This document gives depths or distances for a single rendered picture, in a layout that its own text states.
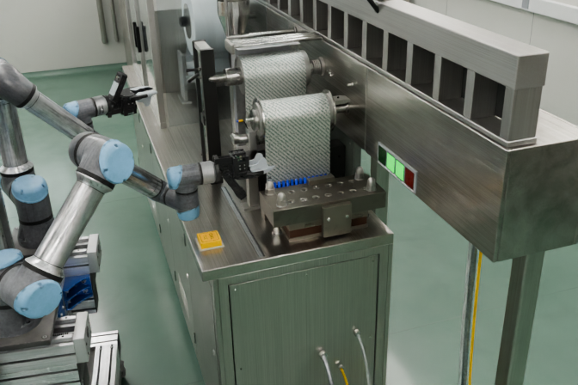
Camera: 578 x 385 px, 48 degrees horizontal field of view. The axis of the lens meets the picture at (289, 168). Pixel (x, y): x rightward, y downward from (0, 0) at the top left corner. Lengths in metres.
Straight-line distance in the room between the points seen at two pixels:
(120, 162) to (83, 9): 5.80
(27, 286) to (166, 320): 1.58
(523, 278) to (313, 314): 0.76
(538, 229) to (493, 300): 1.87
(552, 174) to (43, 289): 1.33
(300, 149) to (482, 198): 0.80
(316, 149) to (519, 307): 0.85
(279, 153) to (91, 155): 0.66
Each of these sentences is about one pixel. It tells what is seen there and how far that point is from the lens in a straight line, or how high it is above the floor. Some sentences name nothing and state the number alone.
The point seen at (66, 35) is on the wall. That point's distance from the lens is 7.69.
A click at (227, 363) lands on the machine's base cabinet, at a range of 2.29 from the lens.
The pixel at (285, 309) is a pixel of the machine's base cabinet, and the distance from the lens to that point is 2.23.
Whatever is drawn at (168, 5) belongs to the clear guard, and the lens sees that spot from 3.07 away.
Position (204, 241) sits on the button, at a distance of 2.16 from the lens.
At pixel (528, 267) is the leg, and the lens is 1.86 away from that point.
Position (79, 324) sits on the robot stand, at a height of 0.77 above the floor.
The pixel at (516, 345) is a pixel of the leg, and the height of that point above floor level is 0.78.
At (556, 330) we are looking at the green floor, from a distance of 3.44.
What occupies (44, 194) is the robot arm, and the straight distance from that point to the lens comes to 2.44.
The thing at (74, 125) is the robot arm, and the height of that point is 1.22.
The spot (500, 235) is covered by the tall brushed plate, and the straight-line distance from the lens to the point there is 1.65.
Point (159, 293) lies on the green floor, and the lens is 3.57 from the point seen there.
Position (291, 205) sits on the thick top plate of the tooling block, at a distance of 2.12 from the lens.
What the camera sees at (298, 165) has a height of 1.08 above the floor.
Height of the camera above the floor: 2.02
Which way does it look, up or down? 25 degrees down
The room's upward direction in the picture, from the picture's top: 1 degrees counter-clockwise
